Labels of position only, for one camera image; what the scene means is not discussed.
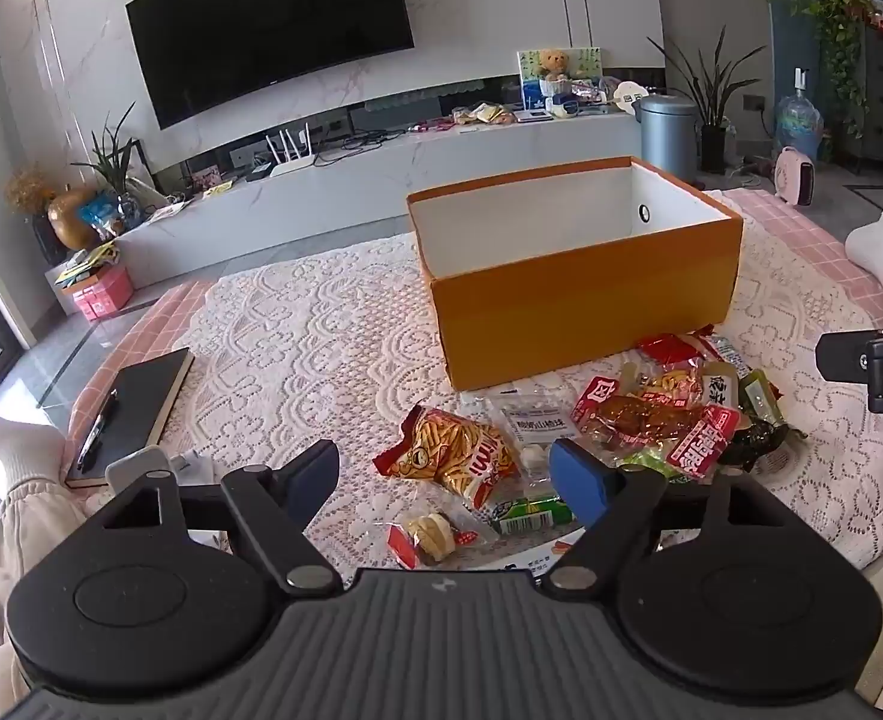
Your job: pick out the white blue snack packet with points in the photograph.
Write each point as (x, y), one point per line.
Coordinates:
(528, 561)

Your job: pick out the red yellow chips bag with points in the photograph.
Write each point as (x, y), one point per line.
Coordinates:
(449, 457)

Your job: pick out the brown teddy bear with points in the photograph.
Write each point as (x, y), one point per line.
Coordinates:
(552, 64)

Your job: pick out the red snack packet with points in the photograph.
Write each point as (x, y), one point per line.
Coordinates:
(672, 349)
(700, 448)

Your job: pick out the golden vase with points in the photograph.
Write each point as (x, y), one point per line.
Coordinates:
(72, 221)

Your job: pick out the yellow pickled vegetable packet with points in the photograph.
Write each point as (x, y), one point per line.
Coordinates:
(674, 382)

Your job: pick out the pink storage box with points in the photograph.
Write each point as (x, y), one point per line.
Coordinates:
(104, 296)

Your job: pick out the pink space heater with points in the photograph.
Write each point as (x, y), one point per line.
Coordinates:
(799, 176)

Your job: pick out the dried flower bunch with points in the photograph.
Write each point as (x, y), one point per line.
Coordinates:
(30, 187)

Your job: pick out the grey blue trash can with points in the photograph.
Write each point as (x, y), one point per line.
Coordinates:
(665, 139)

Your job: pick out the brown braised meat packet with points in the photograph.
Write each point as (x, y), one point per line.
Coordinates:
(636, 414)

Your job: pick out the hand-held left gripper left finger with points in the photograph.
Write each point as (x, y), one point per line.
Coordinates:
(314, 476)

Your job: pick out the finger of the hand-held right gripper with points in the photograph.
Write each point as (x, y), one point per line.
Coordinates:
(843, 358)

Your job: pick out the white television cabinet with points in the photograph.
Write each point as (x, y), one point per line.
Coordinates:
(381, 180)

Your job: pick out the olive green snack packet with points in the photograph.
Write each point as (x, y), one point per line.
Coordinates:
(759, 394)

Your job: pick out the green spiky potted plant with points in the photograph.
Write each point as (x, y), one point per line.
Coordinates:
(115, 157)

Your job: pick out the white router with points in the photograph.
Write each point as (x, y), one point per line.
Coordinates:
(290, 157)

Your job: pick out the green white picture board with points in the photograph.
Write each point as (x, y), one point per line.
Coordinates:
(584, 64)

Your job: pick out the hanging green vine plant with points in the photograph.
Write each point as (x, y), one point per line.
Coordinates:
(835, 22)

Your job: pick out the light green snack packet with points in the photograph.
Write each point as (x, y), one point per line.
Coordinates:
(653, 463)

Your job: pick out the pink checkered mat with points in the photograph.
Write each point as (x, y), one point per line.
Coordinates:
(809, 240)

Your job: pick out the orange cardboard box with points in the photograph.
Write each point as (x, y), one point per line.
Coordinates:
(584, 300)

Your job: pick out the small clear biscuit packet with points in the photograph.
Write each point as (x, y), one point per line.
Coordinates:
(430, 534)

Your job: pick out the white lace blanket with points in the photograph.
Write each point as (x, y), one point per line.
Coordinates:
(299, 360)

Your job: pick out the black notebook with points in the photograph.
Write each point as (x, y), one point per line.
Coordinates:
(141, 405)

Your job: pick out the black pen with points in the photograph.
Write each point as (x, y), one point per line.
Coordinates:
(98, 427)

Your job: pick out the clear packet of white balls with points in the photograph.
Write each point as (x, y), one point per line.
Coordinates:
(539, 424)

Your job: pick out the black wall television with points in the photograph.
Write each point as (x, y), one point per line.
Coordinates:
(261, 30)

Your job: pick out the tall plant in black pot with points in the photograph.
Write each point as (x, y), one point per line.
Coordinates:
(711, 142)

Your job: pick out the dark green snack packet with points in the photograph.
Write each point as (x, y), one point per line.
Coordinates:
(760, 439)

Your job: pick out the person's left leg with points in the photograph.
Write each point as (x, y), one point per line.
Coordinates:
(14, 480)

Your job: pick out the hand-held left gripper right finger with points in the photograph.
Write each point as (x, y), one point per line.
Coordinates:
(576, 476)

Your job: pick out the blue water jug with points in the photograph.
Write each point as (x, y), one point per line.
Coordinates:
(798, 124)

